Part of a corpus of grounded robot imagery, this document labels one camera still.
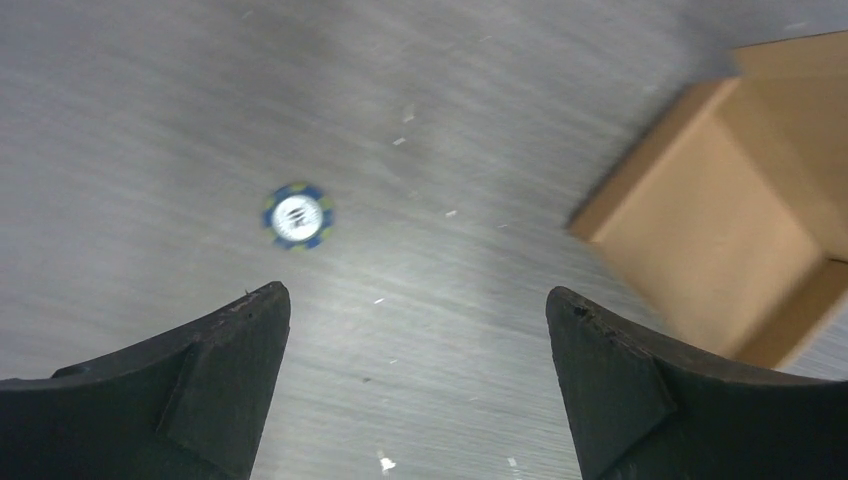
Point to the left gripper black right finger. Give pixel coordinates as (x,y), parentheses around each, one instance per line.
(643,405)

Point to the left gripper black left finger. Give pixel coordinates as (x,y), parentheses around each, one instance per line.
(189,403)

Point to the brown cardboard box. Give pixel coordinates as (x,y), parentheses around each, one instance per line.
(729,217)

